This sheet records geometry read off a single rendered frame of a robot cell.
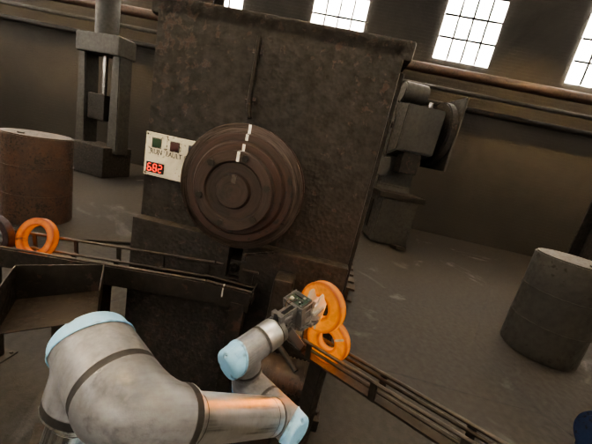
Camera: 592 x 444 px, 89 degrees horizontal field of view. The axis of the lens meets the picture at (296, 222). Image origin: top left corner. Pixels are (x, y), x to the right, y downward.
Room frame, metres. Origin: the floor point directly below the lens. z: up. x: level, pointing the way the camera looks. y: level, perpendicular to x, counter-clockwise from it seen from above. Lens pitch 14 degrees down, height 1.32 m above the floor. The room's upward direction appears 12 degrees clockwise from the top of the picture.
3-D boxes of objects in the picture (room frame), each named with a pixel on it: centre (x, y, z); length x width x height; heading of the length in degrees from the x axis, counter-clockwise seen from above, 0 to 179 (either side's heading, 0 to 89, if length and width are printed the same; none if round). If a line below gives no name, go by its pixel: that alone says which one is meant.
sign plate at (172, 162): (1.29, 0.56, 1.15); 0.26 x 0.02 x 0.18; 86
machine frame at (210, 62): (1.58, 0.20, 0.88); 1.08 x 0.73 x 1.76; 86
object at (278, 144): (1.15, 0.23, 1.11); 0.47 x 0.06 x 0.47; 86
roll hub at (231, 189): (1.05, 0.24, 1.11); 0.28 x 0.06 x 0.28; 86
